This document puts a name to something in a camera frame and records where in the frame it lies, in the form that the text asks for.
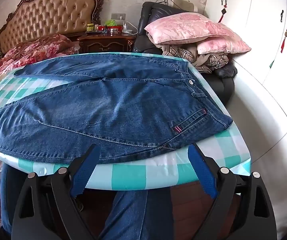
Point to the tufted tan carved headboard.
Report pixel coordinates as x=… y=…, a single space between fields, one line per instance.
x=48 y=15

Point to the beige plaid blanket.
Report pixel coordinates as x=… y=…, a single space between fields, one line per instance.
x=203 y=57

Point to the red box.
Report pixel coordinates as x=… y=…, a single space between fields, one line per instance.
x=101 y=27

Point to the white round charger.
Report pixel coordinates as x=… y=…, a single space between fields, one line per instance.
x=126 y=31

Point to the small pink floral pillow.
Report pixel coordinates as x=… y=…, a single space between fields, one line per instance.
x=223 y=45

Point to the black leather chair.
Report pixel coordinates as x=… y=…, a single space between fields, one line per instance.
x=146 y=25

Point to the yellow green box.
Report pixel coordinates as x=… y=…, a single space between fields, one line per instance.
x=90 y=27

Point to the green cloth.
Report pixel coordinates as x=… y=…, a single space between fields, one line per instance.
x=112 y=23

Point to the dark wooden nightstand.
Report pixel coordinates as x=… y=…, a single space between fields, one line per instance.
x=107 y=42

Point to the red floral blanket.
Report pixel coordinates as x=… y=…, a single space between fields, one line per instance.
x=33 y=48

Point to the white wall socket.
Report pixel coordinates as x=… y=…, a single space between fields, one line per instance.
x=118 y=16

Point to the clothes hanger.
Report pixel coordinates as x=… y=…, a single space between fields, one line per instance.
x=169 y=1

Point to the dark cloth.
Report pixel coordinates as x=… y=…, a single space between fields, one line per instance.
x=224 y=70

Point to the person's denim-clad leg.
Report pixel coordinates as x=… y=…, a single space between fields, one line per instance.
x=6 y=205
x=136 y=215

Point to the white wardrobe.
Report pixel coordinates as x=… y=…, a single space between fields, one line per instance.
x=263 y=55

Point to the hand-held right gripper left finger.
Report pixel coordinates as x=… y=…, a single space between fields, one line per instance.
x=86 y=170

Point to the red tassel ornament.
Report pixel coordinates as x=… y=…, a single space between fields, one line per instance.
x=222 y=13
x=284 y=38

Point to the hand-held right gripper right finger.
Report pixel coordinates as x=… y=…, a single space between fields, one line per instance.
x=203 y=172

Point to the large pink floral pillow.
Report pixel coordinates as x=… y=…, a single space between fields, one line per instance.
x=186 y=27

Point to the blue denim pants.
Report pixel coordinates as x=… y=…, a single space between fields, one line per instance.
x=108 y=105

